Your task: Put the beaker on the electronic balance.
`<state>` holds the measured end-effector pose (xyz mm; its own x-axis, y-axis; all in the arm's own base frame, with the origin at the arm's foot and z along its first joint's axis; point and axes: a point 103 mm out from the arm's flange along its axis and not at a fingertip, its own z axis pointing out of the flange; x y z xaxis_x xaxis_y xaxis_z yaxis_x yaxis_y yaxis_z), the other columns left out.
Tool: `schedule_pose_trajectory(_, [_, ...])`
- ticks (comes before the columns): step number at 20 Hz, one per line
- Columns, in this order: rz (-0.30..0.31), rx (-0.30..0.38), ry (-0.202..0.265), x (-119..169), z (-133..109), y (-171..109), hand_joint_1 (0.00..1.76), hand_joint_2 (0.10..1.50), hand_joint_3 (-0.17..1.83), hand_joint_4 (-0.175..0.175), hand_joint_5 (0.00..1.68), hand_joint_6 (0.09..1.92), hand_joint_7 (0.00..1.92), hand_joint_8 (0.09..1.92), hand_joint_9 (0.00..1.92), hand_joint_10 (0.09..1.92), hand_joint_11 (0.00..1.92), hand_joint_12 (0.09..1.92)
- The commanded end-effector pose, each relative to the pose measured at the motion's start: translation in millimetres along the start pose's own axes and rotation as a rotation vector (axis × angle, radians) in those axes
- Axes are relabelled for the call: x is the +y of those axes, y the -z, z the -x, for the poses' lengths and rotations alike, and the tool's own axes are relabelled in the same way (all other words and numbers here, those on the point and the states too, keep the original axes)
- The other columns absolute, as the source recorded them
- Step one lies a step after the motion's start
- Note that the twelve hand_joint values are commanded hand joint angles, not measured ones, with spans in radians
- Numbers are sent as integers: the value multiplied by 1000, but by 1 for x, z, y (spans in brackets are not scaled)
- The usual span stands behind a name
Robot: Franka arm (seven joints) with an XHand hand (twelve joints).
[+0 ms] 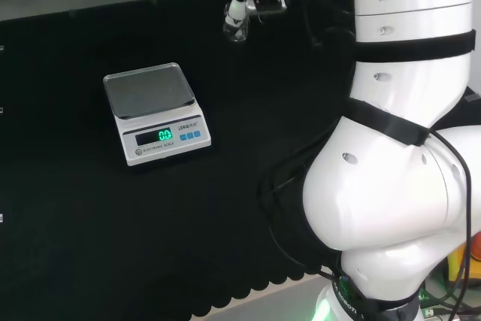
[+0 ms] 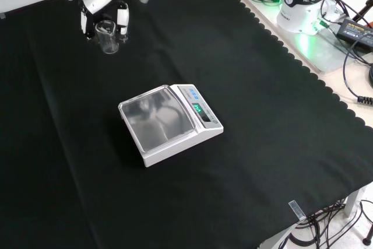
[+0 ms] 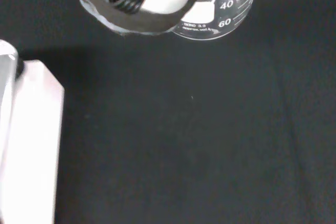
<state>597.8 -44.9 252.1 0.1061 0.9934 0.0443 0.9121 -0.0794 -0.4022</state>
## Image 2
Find clear tape strip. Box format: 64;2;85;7
288;200;307;221

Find black floor cables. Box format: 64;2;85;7
279;198;373;249

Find white electronic balance steel pan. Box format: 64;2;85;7
118;83;224;169

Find black tripod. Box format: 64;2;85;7
351;0;373;23

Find black cloth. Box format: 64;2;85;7
0;0;373;249

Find black adapter cable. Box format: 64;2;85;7
342;38;373;104

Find pale metal base board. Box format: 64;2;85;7
240;0;373;75

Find white table leg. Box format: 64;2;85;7
344;187;367;219

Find clear glass beaker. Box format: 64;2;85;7
94;19;120;55

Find black power adapter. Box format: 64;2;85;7
335;17;373;55

